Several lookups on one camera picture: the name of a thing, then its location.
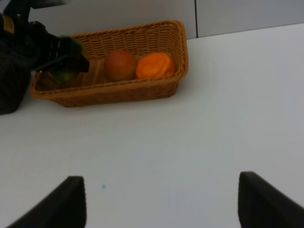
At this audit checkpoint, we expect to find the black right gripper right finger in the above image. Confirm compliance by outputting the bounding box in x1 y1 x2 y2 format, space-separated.
238 171 304 228

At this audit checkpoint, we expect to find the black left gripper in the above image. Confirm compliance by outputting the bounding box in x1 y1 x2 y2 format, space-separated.
0 14 90 73

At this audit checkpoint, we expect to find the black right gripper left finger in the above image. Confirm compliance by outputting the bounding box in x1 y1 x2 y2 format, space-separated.
9 176 87 228

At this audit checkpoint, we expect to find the green mango fruit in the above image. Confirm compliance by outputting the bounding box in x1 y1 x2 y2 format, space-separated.
50 35 84 82

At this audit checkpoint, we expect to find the red orange peach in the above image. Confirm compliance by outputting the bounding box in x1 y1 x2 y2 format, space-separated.
104 50 137 82

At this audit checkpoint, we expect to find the orange tangerine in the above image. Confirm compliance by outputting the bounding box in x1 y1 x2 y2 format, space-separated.
135 52 175 79

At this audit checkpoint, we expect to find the orange wicker basket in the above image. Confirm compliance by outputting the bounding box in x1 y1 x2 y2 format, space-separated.
30 20 189 107

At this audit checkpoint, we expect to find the dark brown wicker basket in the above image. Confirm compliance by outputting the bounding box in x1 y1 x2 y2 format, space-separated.
0 58 31 115

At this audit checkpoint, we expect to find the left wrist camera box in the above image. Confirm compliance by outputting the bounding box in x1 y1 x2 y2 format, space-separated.
3 0 70 17

